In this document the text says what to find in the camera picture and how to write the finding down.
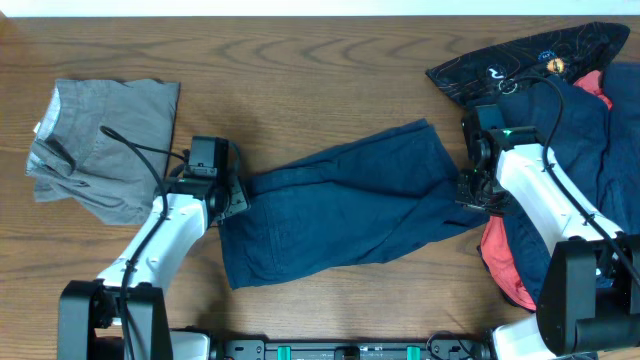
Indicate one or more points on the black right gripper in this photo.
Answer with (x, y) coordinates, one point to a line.
(463, 193)

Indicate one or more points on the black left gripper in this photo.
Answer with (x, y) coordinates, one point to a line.
(236, 198)

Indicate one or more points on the navy blue shorts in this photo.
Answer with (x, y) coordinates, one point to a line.
(370, 201)

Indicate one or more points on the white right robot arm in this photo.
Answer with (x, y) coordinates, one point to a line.
(590, 296)

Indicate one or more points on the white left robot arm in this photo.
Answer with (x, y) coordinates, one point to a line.
(122, 314)

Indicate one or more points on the red garment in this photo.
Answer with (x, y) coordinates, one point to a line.
(500, 260)

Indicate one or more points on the dark blue garment in pile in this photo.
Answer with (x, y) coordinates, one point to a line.
(565, 150)

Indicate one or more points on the folded grey shorts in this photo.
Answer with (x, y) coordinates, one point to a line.
(100, 142)

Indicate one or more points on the blue denim jeans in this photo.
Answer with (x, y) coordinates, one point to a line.
(619, 179)

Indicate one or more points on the black patterned shorts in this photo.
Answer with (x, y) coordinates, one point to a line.
(569, 53)

